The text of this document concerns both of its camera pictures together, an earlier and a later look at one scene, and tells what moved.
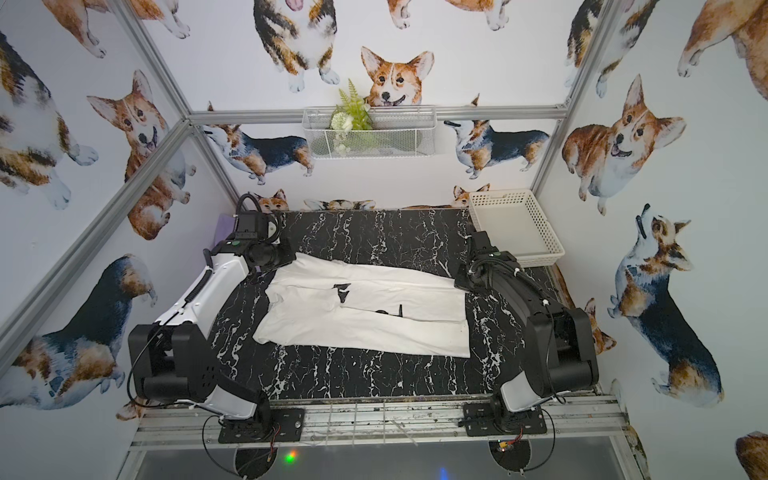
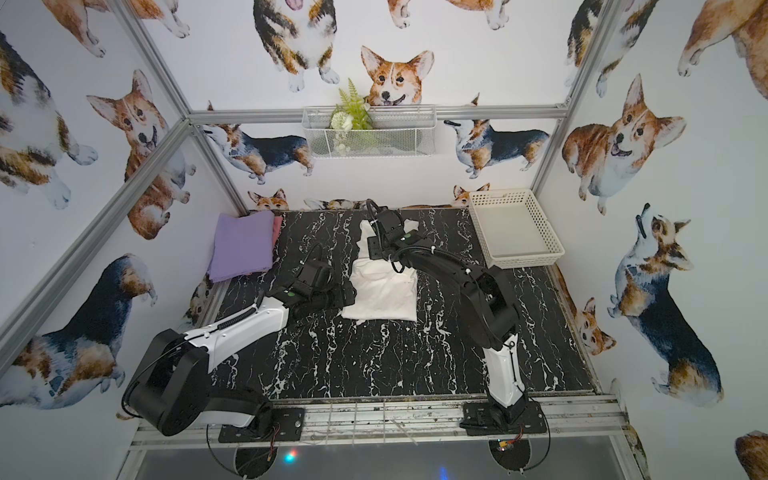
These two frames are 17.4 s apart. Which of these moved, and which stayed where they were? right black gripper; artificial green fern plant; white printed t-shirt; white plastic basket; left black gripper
Moved: white printed t-shirt; left black gripper; right black gripper
Stayed: artificial green fern plant; white plastic basket
